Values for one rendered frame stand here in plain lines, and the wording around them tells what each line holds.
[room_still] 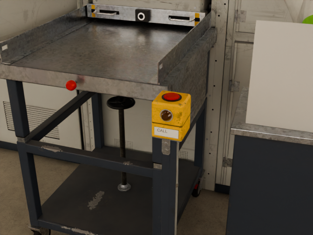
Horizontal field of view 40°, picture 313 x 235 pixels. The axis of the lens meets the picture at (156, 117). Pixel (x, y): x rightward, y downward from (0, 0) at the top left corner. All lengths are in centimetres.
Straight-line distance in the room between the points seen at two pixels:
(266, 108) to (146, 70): 40
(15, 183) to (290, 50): 167
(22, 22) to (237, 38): 91
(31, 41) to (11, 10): 24
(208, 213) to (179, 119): 113
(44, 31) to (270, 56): 90
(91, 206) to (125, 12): 85
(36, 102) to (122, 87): 114
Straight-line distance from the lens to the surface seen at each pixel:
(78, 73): 139
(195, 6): 183
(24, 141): 167
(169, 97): 105
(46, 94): 236
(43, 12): 198
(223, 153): 213
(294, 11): 154
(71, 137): 240
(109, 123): 226
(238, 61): 190
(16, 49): 160
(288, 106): 126
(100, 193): 196
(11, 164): 259
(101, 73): 138
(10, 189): 238
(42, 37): 172
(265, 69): 122
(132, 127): 221
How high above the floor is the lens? 134
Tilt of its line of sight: 27 degrees down
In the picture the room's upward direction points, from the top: straight up
